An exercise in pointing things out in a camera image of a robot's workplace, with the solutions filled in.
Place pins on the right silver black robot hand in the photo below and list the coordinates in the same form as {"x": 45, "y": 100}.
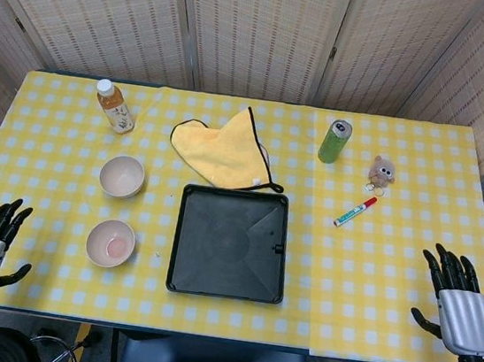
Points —
{"x": 466, "y": 322}

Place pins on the beige bowl with pink residue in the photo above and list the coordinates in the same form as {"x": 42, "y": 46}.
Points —
{"x": 107, "y": 239}

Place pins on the black square plastic tray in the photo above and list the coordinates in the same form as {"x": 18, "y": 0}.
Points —
{"x": 229, "y": 242}

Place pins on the yellow white checkered tablecloth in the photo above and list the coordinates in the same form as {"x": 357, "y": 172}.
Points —
{"x": 48, "y": 164}

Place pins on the marker pen with red cap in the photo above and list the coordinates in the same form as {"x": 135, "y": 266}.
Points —
{"x": 354, "y": 212}

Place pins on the tea bottle with white cap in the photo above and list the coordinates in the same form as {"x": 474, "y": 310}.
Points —
{"x": 117, "y": 113}

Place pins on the green drink can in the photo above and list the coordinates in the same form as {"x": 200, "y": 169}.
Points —
{"x": 334, "y": 144}

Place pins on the yellow cloth with black trim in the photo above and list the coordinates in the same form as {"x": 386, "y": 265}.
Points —
{"x": 223, "y": 152}

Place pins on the woven folding screen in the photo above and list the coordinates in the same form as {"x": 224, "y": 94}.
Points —
{"x": 261, "y": 36}

